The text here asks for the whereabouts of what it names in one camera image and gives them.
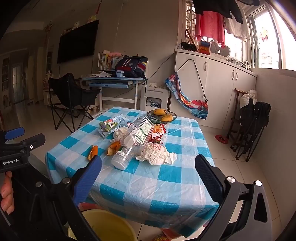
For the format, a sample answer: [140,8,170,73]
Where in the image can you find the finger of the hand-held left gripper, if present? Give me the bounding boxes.
[5,127,25,141]
[13,133,46,151]

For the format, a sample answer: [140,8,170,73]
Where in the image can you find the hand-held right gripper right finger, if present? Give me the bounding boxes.
[195,154,285,241]

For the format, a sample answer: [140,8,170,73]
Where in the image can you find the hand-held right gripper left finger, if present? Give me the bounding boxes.
[5,155,102,241]

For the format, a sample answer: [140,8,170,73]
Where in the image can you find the orange fruit peel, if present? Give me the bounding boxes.
[87,145,99,161]
[106,140,122,156]

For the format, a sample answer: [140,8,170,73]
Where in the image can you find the yellow plastic basin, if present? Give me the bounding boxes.
[68,209,138,241]

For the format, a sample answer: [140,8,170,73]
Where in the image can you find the white tissue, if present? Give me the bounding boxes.
[110,127,130,143]

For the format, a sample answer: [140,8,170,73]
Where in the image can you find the white printed paper wrapper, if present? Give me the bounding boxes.
[136,142,177,166]

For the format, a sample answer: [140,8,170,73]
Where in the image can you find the green milk carton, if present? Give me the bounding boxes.
[99,115,130,139]

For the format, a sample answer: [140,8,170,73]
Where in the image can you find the clear plastic bottle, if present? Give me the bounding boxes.
[111,116,154,171]

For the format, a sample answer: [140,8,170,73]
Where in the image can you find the red orange snack packet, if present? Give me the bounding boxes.
[148,123,167,144]

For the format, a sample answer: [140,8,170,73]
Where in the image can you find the person's left hand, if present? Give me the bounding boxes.
[0,171,14,215]

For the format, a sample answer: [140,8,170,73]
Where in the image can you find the person's left leg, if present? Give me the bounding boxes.
[9,152,52,186]

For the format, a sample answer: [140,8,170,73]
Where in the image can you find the blue white checkered tablecloth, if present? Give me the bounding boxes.
[46,107,220,238]

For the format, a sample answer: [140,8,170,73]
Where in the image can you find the white tv stand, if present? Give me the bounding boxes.
[44,89,61,106]

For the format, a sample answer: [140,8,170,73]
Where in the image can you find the black folding chair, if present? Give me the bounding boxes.
[48,72,101,133]

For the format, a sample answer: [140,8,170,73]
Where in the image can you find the folded black chairs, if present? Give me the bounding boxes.
[230,98,272,162]

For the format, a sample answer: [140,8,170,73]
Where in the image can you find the dark glass fruit bowl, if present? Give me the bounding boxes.
[146,109,177,124]

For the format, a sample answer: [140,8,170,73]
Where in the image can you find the colourful printed bag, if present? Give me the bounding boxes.
[165,58,209,120]

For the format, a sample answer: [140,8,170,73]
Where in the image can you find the brown wooden rack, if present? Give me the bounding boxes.
[227,88,247,140]

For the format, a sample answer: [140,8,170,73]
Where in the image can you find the white plastic bag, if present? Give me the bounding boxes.
[239,90,257,109]

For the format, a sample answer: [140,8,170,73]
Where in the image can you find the loose white papers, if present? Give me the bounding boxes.
[89,71,114,78]

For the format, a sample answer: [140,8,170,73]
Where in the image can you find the white cabinet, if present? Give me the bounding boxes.
[174,49,258,131]

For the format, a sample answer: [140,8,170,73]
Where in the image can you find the white plastic stool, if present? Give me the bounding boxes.
[145,87,171,112]

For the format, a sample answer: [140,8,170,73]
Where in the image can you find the blue study desk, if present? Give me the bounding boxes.
[81,75,147,111]

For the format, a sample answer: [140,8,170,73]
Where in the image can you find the row of books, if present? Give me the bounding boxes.
[97,49,121,71]

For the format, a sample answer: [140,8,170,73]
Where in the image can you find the black television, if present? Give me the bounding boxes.
[57,19,100,64]

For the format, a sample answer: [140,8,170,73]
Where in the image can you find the navy striped backpack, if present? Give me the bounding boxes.
[115,55,149,79]

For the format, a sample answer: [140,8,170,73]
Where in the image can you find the white round appliance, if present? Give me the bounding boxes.
[209,42,231,58]

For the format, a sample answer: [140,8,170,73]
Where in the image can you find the colourful box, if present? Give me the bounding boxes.
[199,40,211,55]

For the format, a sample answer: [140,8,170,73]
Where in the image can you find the black bag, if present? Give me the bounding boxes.
[181,42,199,52]

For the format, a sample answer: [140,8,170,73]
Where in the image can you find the window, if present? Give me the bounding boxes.
[245,0,296,71]

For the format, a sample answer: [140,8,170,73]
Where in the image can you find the white hanging garment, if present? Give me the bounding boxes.
[224,17,251,40]

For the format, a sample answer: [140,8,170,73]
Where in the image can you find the red hanging garment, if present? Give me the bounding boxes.
[194,10,226,48]

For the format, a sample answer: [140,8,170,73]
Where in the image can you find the black hanging garment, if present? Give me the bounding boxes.
[192,0,244,24]

